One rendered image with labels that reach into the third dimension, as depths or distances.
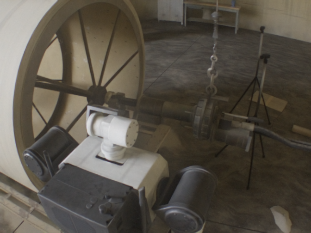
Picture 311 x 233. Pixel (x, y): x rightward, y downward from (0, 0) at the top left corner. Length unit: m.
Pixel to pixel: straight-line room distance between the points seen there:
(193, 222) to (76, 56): 2.66
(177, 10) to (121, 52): 6.46
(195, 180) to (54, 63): 2.85
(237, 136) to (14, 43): 1.42
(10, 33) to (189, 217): 1.30
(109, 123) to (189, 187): 0.23
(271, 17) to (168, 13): 3.65
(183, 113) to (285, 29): 8.21
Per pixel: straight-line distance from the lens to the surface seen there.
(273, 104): 4.11
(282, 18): 9.55
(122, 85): 2.74
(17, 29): 1.50
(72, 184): 0.62
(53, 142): 0.77
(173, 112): 1.68
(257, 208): 2.42
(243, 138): 1.66
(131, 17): 2.26
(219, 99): 1.59
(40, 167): 0.74
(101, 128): 0.61
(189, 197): 0.57
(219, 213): 2.30
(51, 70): 3.34
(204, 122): 1.56
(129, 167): 0.64
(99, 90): 1.91
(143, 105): 1.74
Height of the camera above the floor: 1.80
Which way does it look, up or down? 32 degrees down
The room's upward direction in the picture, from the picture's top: straight up
